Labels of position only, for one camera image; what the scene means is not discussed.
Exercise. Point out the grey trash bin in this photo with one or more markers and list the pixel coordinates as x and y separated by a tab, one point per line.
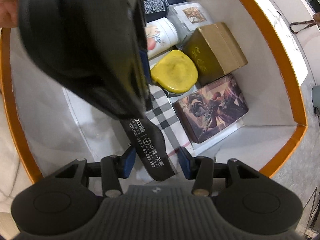
316	99

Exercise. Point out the white printed jar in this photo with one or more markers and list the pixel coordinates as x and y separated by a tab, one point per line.
161	35

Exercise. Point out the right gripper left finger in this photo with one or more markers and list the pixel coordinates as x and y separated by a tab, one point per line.
115	167

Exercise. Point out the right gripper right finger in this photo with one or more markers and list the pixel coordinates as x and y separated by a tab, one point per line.
200	169

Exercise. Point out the brown camera with strap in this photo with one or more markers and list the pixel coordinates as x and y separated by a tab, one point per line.
297	27

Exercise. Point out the plaid black glasses case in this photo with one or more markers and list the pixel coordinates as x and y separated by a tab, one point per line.
158	137

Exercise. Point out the dark illustrated card box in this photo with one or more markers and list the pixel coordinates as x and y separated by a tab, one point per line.
211	109

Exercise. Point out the yellow round case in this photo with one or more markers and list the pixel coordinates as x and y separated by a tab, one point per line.
175	72

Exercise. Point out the dark blue printed can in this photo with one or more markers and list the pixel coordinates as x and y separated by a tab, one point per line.
156	9

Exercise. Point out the clear plastic box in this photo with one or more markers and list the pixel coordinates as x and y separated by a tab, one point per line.
186	18

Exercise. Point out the gold cardboard box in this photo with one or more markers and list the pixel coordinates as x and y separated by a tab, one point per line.
215	52

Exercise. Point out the orange cardboard box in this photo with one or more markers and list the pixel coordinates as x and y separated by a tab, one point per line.
46	126

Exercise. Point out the person's hand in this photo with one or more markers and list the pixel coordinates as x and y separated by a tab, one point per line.
9	13

